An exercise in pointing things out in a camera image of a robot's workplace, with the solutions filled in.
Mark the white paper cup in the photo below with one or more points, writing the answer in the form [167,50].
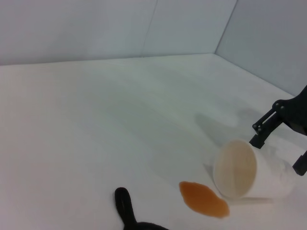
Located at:
[236,167]

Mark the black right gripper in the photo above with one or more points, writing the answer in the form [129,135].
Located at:
[298,112]

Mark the orange-brown liquid stain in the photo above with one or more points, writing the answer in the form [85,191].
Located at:
[204,200]

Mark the dark cloth rag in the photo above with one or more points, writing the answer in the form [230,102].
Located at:
[124,203]

